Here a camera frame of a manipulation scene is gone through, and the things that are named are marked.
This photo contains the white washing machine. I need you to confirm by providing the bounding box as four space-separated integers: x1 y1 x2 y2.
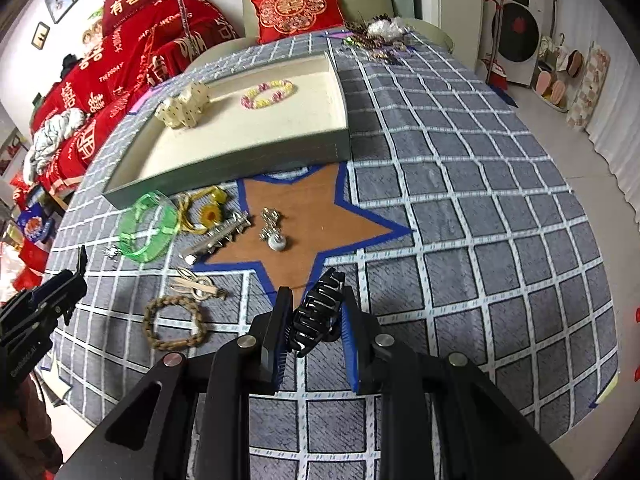
482 0 561 86

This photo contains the silver charm keychain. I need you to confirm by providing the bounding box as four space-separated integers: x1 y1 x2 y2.
259 207 288 252

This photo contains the brown braided hair tie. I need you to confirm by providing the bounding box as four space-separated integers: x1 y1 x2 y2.
143 296 207 350

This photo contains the brown star patch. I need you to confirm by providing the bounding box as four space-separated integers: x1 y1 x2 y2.
192 162 413 311

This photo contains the speckled beige mat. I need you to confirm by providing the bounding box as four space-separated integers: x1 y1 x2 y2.
567 42 612 132

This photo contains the large black hair claw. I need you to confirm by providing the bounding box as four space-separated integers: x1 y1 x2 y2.
291 268 346 358

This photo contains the grey tray with cream lining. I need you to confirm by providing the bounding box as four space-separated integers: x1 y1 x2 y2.
102 51 352 209

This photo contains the cream polka dot scrunchie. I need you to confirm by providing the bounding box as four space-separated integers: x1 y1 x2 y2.
155 82 211 130

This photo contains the pink slipper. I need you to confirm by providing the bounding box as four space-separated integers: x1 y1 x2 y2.
535 70 568 107

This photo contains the yellow flower hair tie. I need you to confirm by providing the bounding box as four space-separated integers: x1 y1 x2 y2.
176 186 228 235

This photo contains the person's left forearm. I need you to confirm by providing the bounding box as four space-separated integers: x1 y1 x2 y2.
0 370 65 476

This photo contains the green transparent bangle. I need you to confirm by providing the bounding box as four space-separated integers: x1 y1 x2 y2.
119 191 180 262

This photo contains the red embroidered cushion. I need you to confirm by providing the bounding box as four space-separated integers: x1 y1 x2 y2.
248 0 346 45

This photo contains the beige bow hair clip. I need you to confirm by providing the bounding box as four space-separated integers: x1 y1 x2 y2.
170 266 227 302

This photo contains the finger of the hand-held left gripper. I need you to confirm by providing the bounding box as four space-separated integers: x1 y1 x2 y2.
30 245 90 322

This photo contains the silver spiked hair clip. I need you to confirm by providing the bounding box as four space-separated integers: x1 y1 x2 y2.
181 211 251 266

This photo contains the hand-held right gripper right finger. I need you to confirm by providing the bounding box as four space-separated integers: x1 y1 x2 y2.
339 290 576 480

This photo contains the white grey knotted cloth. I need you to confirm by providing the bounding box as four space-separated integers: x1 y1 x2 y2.
22 109 87 182

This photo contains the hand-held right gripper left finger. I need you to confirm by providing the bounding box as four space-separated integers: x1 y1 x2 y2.
55 286 301 480

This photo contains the red printed blanket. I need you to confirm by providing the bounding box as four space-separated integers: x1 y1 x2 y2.
31 0 246 196

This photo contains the blue round tin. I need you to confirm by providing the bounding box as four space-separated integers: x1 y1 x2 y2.
15 205 57 247

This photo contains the brown slipper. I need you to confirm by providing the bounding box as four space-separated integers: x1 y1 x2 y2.
562 50 586 79

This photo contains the pile of hair accessories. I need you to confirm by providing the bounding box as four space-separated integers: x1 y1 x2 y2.
340 16 413 63

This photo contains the pink yellow bead bracelet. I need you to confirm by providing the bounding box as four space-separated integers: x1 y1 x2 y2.
241 79 297 111

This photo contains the grey checked table cloth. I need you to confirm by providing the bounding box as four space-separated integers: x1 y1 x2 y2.
42 27 621 480

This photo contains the red broom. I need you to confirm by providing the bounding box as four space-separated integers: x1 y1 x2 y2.
482 0 509 92

